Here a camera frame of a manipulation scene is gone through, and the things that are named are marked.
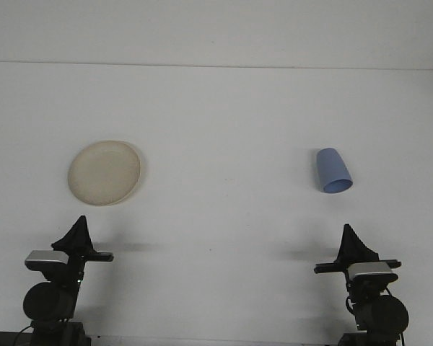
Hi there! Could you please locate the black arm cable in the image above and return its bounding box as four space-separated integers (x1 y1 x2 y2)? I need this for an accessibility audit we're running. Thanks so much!
15 325 34 346
345 288 360 324

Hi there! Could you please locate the pale round plate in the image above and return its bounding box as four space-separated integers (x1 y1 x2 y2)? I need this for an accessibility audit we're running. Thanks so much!
67 140 147 208

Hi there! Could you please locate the pale blue cup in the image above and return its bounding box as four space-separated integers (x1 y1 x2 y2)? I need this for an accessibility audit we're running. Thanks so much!
315 147 354 195

